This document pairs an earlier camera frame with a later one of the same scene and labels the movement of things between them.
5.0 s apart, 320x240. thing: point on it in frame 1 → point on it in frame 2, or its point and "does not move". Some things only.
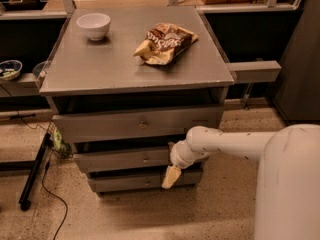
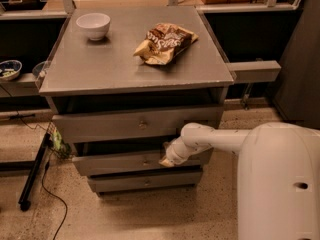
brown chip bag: [162, 41] does not move
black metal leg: [24, 202] does not move
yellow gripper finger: [171, 176] → [166, 162]
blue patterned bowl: [10, 69] does not move
